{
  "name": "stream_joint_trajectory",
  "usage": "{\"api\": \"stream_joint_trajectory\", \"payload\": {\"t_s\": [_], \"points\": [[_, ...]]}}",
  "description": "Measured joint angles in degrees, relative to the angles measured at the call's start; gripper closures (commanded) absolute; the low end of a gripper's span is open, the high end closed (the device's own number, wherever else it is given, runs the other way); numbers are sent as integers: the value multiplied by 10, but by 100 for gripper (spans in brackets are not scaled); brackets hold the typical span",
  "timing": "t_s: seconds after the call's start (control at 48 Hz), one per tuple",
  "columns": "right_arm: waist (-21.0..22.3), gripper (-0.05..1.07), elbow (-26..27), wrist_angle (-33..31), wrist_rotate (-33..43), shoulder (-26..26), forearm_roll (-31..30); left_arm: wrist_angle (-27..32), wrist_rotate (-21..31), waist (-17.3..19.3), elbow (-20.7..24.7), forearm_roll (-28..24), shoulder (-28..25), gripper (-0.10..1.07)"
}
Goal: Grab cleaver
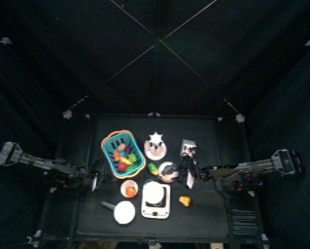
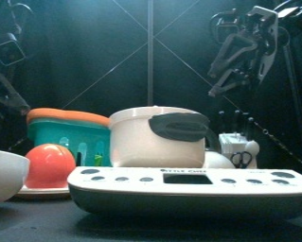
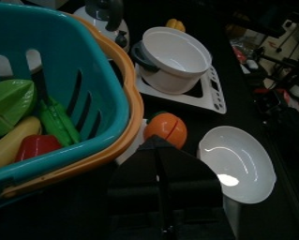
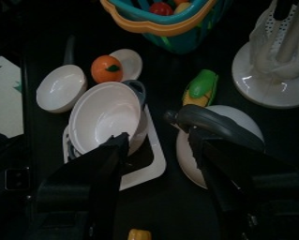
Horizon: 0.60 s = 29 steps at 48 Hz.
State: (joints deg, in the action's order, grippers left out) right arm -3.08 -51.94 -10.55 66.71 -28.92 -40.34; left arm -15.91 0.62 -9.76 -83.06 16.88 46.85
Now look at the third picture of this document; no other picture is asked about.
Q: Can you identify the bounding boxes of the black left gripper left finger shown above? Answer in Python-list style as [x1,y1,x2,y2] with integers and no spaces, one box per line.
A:
[106,134,168,240]

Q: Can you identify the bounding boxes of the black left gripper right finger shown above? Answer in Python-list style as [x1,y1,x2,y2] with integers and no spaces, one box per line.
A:
[158,139,236,240]

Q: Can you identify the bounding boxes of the yellow toy banana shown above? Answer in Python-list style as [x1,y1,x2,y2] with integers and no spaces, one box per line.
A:
[0,115,43,172]

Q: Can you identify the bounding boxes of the green toy leaf vegetable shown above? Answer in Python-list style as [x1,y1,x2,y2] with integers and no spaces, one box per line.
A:
[0,79,37,139]

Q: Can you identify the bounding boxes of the yellow toy bell pepper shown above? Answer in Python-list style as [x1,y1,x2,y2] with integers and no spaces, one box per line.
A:
[164,18,186,33]

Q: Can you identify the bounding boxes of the teal basket orange handle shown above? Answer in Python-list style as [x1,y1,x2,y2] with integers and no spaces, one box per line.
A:
[0,1,145,214]

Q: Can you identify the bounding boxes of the white pot grey handles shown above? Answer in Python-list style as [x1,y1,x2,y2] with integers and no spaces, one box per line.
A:
[129,26,212,96]

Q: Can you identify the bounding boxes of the red toy pepper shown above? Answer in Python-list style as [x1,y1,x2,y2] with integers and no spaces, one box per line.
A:
[13,134,64,163]

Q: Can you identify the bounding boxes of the white toy pan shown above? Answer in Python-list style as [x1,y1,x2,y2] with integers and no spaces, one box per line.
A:
[194,125,277,240]

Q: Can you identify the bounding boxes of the orange toy fruit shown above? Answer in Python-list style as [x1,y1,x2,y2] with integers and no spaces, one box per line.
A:
[142,111,189,150]

